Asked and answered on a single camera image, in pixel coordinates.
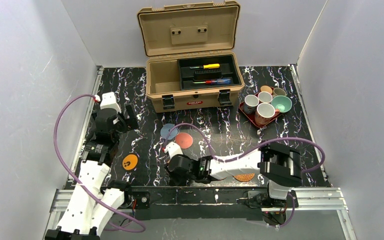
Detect white cup dark outside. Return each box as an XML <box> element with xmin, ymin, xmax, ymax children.
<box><xmin>243</xmin><ymin>94</ymin><xmax>260</xmax><ymax>115</ymax></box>

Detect tan plastic toolbox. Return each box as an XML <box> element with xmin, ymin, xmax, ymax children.
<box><xmin>137</xmin><ymin>0</ymin><xmax>245</xmax><ymax>113</ymax></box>

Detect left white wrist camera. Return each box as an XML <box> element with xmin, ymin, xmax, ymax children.
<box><xmin>99</xmin><ymin>92</ymin><xmax>122</xmax><ymax>113</ymax></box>

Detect red round coaster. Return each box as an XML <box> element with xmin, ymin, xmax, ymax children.
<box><xmin>174</xmin><ymin>132</ymin><xmax>194</xmax><ymax>150</ymax></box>

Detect small olive cup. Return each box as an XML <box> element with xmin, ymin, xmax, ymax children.
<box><xmin>272</xmin><ymin>87</ymin><xmax>287</xmax><ymax>97</ymax></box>

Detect teal green bowl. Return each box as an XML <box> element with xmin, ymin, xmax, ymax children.
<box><xmin>271</xmin><ymin>95</ymin><xmax>293</xmax><ymax>113</ymax></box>

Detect woven rattan coaster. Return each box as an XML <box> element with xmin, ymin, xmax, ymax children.
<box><xmin>233</xmin><ymin>173</ymin><xmax>255</xmax><ymax>182</ymax></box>

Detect blue round coaster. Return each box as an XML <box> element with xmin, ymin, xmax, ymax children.
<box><xmin>160</xmin><ymin>123</ymin><xmax>179</xmax><ymax>141</ymax></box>

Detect orange round coaster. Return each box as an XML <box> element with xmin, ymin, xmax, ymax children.
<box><xmin>122</xmin><ymin>153</ymin><xmax>139</xmax><ymax>171</ymax></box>

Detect yellow handled screwdriver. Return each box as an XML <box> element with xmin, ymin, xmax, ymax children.
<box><xmin>189</xmin><ymin>63</ymin><xmax>220</xmax><ymax>69</ymax></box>

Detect red blue handled screwdriver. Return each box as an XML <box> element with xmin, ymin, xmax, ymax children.
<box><xmin>193</xmin><ymin>78</ymin><xmax>231</xmax><ymax>85</ymax></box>

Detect white cup floral pattern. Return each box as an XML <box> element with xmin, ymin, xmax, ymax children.
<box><xmin>254</xmin><ymin>103</ymin><xmax>276</xmax><ymax>126</ymax></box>

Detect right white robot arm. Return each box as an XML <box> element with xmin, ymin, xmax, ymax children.
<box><xmin>163</xmin><ymin>142</ymin><xmax>302</xmax><ymax>200</ymax></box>

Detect small white cup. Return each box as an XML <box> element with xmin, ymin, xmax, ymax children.
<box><xmin>257</xmin><ymin>91</ymin><xmax>273</xmax><ymax>104</ymax></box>

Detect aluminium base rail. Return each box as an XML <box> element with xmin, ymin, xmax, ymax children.
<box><xmin>42</xmin><ymin>187</ymin><xmax>354</xmax><ymax>240</ymax></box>

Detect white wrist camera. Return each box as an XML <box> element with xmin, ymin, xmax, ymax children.
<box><xmin>99</xmin><ymin>92</ymin><xmax>122</xmax><ymax>113</ymax></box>
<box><xmin>163</xmin><ymin>142</ymin><xmax>183</xmax><ymax>159</ymax></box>

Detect red serving tray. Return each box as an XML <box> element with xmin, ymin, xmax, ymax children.
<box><xmin>238</xmin><ymin>101</ymin><xmax>282</xmax><ymax>128</ymax></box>

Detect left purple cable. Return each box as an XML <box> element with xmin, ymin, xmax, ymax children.
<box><xmin>53</xmin><ymin>93</ymin><xmax>146</xmax><ymax>233</ymax></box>

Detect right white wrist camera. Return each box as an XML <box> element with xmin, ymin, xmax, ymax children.
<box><xmin>163</xmin><ymin>142</ymin><xmax>183</xmax><ymax>159</ymax></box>

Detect black toolbox tray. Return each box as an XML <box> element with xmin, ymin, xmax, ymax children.
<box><xmin>177</xmin><ymin>54</ymin><xmax>243</xmax><ymax>91</ymax></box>

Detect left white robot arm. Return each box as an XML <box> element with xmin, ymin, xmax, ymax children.
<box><xmin>44</xmin><ymin>103</ymin><xmax>146</xmax><ymax>240</ymax></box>

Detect small orange cup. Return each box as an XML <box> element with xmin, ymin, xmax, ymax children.
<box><xmin>260</xmin><ymin>85</ymin><xmax>274</xmax><ymax>95</ymax></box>

